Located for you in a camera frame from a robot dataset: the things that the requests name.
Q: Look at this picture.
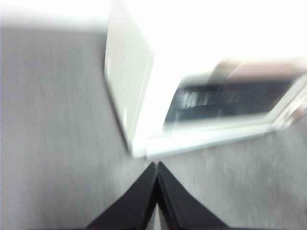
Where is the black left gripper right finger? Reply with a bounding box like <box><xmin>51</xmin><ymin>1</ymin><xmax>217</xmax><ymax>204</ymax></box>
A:
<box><xmin>156</xmin><ymin>161</ymin><xmax>226</xmax><ymax>230</ymax></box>

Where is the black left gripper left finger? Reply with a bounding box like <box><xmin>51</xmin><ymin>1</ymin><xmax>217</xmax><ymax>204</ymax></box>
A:
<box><xmin>87</xmin><ymin>162</ymin><xmax>158</xmax><ymax>230</ymax></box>

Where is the glass-windowed oven door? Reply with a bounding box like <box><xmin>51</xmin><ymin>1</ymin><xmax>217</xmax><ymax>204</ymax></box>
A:
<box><xmin>143</xmin><ymin>57</ymin><xmax>307</xmax><ymax>160</ymax></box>

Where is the cream Toshiba toaster oven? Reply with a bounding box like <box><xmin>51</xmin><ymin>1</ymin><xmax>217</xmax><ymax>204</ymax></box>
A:
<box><xmin>104</xmin><ymin>0</ymin><xmax>307</xmax><ymax>160</ymax></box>

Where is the cream timer knob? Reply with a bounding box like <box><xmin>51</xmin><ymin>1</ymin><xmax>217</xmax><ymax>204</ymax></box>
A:
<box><xmin>280</xmin><ymin>103</ymin><xmax>307</xmax><ymax>127</ymax></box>

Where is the beige oven door handle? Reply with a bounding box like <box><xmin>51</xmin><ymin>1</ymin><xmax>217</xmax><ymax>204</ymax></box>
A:
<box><xmin>211</xmin><ymin>57</ymin><xmax>307</xmax><ymax>81</ymax></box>

